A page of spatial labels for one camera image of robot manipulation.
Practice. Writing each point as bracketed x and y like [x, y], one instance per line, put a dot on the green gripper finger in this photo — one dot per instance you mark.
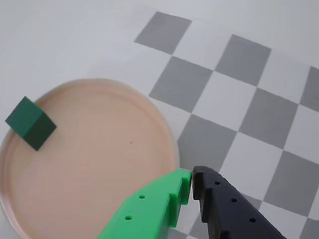
[144, 214]

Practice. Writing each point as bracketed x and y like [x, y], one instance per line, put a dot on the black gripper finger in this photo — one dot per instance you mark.
[229, 216]

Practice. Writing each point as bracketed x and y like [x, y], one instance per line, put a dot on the dark green dice cube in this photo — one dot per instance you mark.
[27, 119]

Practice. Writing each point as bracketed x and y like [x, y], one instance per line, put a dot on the beige round plate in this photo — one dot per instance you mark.
[94, 154]

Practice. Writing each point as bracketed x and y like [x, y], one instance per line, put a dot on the grey white checkered mat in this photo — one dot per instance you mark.
[249, 112]

